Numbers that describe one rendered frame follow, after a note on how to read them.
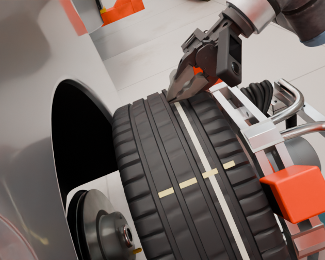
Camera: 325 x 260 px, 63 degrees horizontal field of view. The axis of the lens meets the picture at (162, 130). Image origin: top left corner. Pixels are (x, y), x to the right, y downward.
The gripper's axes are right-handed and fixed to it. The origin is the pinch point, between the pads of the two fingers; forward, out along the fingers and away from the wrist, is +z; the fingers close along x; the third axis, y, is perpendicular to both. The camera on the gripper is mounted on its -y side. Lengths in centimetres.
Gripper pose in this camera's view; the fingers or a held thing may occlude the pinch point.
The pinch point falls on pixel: (172, 99)
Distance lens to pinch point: 56.8
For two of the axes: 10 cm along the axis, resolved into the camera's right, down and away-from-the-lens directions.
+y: -2.1, -5.6, 8.0
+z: -6.7, 6.8, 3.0
